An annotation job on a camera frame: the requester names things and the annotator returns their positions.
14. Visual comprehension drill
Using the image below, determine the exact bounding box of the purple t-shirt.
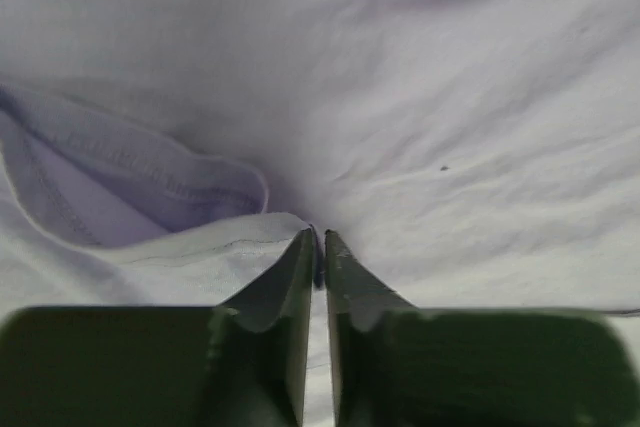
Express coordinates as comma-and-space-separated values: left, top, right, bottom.
1, 0, 639, 426

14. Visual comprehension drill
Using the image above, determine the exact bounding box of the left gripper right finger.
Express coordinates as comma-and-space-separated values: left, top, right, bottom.
325, 231, 639, 426

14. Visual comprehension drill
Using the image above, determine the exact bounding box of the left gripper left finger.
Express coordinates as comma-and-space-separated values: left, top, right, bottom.
1, 229, 315, 426

